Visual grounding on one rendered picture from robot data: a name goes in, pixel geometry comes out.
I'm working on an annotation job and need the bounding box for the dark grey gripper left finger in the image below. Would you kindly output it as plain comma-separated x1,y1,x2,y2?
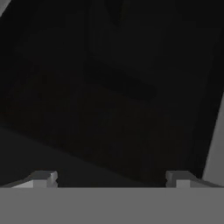
0,170,59,188

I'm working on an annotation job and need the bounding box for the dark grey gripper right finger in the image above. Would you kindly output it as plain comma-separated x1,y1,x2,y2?
164,170,224,188

